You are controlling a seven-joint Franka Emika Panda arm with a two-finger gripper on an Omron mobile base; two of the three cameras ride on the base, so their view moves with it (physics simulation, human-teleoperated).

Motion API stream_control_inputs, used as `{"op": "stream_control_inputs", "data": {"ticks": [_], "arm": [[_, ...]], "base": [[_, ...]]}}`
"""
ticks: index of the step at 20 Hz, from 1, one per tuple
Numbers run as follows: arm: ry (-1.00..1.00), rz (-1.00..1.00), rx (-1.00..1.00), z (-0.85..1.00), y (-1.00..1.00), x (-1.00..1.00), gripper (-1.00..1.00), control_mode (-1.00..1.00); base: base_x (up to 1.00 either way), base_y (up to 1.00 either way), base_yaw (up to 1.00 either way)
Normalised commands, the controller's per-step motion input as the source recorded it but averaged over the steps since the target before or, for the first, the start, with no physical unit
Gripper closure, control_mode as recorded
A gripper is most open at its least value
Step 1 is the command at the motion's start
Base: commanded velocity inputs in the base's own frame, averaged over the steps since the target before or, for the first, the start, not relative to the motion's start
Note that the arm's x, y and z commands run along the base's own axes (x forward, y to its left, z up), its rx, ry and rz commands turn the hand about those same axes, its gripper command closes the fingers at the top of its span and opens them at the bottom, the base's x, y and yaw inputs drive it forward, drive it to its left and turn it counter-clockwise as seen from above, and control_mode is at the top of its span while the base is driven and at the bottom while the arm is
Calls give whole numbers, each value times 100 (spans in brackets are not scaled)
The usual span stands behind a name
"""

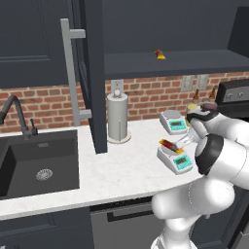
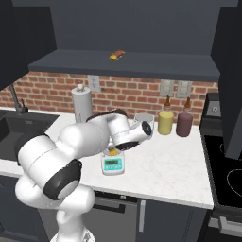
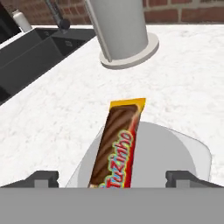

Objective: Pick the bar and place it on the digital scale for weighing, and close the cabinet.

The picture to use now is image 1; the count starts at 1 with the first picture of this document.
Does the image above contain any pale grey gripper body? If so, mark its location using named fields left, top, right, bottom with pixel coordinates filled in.
left=174, top=133, right=196, bottom=152

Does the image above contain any red and yellow bar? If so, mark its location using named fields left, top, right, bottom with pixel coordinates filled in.
left=154, top=49, right=167, bottom=61
left=158, top=138, right=185, bottom=155

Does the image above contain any white digital scale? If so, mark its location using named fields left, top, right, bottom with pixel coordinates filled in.
left=159, top=109, right=189, bottom=136
left=157, top=144, right=195, bottom=176

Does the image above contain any dark base cabinet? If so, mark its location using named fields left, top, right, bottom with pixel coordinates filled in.
left=190, top=186, right=249, bottom=249

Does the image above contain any dark open cabinet door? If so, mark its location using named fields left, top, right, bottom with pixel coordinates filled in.
left=79, top=0, right=109, bottom=156

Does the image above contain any dark base cabinet door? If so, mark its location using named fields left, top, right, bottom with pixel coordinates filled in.
left=0, top=207, right=95, bottom=249

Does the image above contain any dark closed cabinet door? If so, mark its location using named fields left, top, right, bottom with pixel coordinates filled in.
left=0, top=0, right=83, bottom=89

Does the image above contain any yellow bottle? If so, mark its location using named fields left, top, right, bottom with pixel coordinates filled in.
left=186, top=89, right=201, bottom=114

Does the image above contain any dark red bottle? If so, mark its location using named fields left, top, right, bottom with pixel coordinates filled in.
left=200, top=86, right=219, bottom=112

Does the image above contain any black stove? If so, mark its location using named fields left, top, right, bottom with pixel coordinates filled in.
left=215, top=79, right=249, bottom=120

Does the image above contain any grey paper towel holder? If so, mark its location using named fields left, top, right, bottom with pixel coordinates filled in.
left=106, top=89, right=132, bottom=145

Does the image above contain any grey dishwasher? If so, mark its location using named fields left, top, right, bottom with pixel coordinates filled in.
left=89, top=196, right=170, bottom=249

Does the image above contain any black sink basin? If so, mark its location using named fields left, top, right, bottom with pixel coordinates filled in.
left=0, top=128, right=81, bottom=200

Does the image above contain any black tap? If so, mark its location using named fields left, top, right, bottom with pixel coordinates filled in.
left=0, top=94, right=39, bottom=141

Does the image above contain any grey wall outlet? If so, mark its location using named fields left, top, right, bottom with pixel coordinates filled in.
left=110, top=79, right=125, bottom=95
left=196, top=74, right=210, bottom=91
left=180, top=75, right=196, bottom=92

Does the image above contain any black dishwasher handle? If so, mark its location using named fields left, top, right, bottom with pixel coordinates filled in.
left=106, top=206, right=156, bottom=224

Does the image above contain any dark open wall cabinet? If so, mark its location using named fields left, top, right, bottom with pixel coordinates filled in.
left=102, top=0, right=249, bottom=81

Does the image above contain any grey cabinet door handle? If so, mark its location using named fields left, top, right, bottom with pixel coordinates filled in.
left=59, top=18, right=93, bottom=127

